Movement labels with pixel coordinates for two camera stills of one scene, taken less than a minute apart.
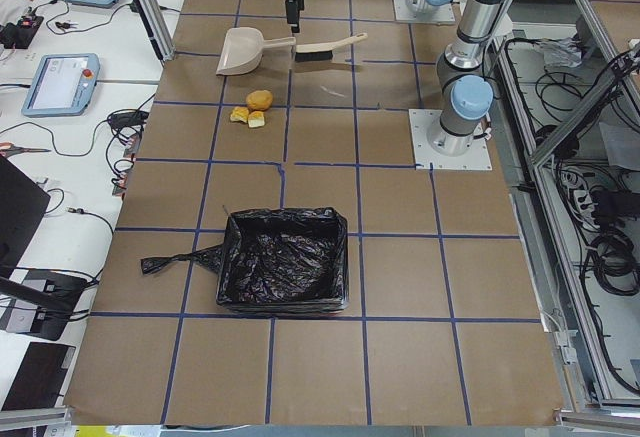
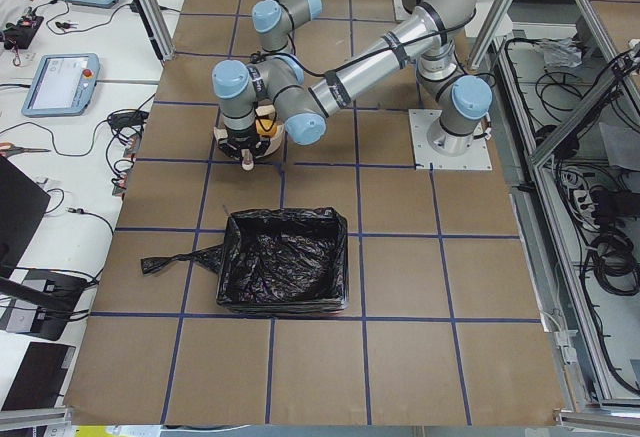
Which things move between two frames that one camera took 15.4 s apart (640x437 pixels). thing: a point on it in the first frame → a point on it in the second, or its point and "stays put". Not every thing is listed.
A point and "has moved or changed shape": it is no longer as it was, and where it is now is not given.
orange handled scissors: (8, 148) stays put
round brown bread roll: (259, 100) has moved or changed shape
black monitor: (23, 204) stays put
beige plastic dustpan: (243, 50) → (276, 137)
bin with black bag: (276, 261) stays put
